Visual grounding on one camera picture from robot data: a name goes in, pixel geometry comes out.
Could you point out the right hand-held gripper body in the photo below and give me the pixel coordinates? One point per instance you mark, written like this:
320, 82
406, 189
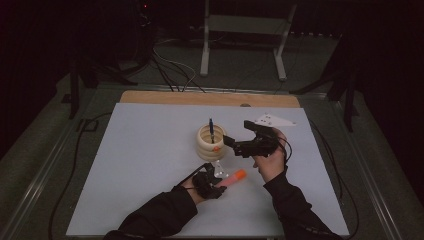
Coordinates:
256, 148

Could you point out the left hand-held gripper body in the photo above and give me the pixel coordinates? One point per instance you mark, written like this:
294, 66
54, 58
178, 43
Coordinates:
204, 186

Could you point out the orange highlighter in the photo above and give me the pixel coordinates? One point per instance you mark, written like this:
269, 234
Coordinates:
235, 178

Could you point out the cream ribbed pen holder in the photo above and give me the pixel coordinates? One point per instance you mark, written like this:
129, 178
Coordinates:
206, 150

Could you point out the blue pen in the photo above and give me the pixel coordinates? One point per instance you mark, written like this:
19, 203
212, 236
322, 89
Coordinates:
211, 128

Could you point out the person's left hand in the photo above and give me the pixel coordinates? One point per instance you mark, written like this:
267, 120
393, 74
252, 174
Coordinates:
194, 196

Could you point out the person's right hand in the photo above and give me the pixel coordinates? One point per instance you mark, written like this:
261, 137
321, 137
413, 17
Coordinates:
272, 166

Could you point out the white table cover sheet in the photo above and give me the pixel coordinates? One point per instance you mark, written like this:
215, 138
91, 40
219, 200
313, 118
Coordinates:
133, 150

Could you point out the white metal stand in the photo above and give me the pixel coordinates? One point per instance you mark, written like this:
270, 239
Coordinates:
205, 50

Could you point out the black floor stand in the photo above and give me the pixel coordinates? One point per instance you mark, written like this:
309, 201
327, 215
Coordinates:
349, 106
74, 93

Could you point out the metal floor rail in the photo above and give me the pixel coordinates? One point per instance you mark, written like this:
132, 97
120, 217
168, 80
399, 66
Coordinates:
40, 176
370, 180

